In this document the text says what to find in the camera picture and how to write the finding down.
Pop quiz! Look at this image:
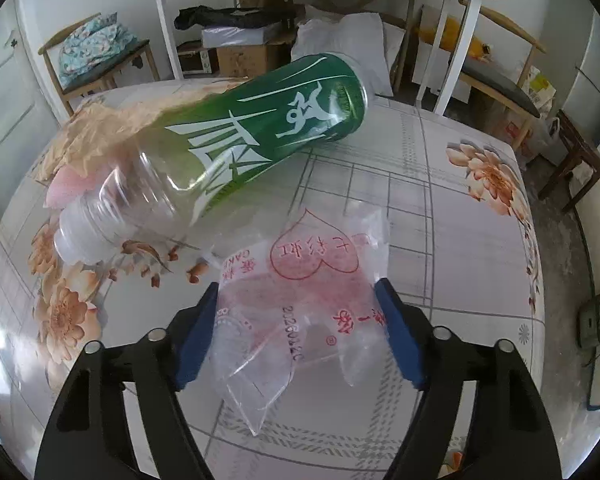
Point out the clear printed plastic bag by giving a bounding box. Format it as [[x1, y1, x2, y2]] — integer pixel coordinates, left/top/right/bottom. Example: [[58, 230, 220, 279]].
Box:
[[210, 200, 389, 434]]

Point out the green label plastic bottle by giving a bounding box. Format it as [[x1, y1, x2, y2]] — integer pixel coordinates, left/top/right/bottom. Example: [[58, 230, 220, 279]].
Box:
[[54, 52, 370, 264]]

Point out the floral plastic tablecloth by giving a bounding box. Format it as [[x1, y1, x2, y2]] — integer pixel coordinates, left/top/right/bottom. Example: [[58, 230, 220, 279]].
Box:
[[0, 88, 545, 479]]

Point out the small dark wooden stool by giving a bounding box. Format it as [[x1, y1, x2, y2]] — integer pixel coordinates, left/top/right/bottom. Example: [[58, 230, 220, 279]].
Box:
[[539, 110, 600, 214]]

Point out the wooden chair dark seat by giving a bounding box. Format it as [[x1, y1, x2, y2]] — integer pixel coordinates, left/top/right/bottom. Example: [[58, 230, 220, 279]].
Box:
[[460, 6, 547, 152]]

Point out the wooden chair with cushion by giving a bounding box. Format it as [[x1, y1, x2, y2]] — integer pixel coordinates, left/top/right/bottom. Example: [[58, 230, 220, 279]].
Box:
[[38, 13, 160, 117]]

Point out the cardboard box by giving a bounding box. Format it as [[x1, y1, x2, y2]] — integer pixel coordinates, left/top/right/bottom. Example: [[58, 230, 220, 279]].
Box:
[[216, 44, 280, 78]]

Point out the yellow plush toy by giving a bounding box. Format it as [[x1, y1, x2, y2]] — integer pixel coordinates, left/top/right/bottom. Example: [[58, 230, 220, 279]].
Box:
[[417, 14, 491, 59]]

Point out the white pillow bag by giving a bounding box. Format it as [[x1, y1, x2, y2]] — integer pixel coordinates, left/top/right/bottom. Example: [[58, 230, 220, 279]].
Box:
[[291, 4, 404, 96]]

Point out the floral blue cloth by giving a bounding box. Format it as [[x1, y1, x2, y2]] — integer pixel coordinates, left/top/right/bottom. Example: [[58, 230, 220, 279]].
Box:
[[58, 13, 138, 90]]

